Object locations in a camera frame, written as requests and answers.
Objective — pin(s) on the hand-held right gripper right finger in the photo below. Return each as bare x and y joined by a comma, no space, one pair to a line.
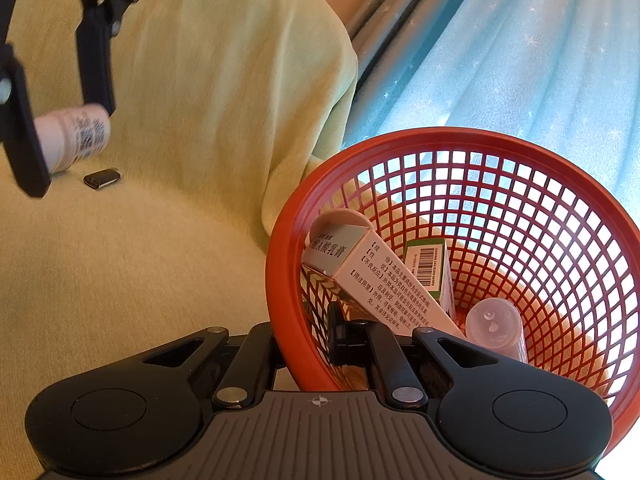
340,340

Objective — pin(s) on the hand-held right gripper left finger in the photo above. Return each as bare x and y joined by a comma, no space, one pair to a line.
257,345

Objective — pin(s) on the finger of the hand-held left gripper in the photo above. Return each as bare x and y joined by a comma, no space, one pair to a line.
95,70
22,150

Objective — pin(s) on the white pill bottle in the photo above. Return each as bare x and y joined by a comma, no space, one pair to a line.
75,135

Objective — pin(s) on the white medicine carton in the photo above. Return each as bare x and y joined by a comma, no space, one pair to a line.
380,270

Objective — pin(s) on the black lighter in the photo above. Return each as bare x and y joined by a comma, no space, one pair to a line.
102,179

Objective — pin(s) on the green medicine carton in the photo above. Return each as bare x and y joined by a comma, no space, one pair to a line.
425,280

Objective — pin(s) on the red plastic mesh basket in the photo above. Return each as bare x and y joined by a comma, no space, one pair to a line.
290,240

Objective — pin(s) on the white plastic case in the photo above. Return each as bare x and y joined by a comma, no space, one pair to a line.
340,220

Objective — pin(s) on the clear plastic cup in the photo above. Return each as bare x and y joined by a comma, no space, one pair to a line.
492,325

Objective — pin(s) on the yellow covered sofa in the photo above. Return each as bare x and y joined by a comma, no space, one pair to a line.
200,110

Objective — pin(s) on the light blue star curtain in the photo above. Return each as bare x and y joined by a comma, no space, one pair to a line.
500,50

